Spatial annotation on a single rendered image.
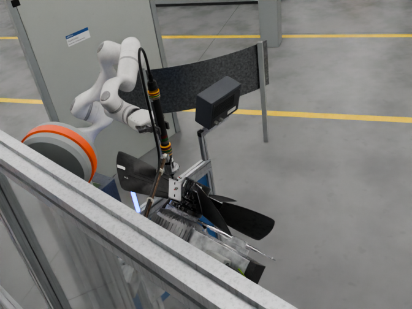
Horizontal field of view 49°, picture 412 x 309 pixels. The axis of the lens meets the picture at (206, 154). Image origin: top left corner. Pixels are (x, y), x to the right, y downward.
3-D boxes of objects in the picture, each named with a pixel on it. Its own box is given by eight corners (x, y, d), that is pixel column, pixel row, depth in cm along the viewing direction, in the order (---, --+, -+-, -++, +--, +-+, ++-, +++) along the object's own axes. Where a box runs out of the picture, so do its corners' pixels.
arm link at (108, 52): (95, 129, 245) (65, 119, 238) (96, 114, 254) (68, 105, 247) (134, 58, 217) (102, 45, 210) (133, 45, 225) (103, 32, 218)
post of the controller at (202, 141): (205, 161, 260) (200, 133, 249) (202, 159, 262) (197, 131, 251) (208, 159, 262) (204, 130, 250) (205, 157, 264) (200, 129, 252)
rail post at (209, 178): (222, 262, 309) (207, 173, 264) (217, 259, 312) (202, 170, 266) (225, 258, 311) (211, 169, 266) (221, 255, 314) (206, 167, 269)
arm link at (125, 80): (122, 43, 192) (112, 100, 176) (142, 66, 204) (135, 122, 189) (105, 49, 195) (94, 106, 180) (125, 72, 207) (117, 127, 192)
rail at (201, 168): (88, 267, 216) (83, 256, 212) (83, 263, 219) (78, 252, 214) (211, 169, 266) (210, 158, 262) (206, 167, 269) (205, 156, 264)
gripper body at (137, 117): (144, 118, 189) (163, 125, 182) (126, 130, 183) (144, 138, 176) (141, 102, 185) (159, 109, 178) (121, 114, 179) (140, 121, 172)
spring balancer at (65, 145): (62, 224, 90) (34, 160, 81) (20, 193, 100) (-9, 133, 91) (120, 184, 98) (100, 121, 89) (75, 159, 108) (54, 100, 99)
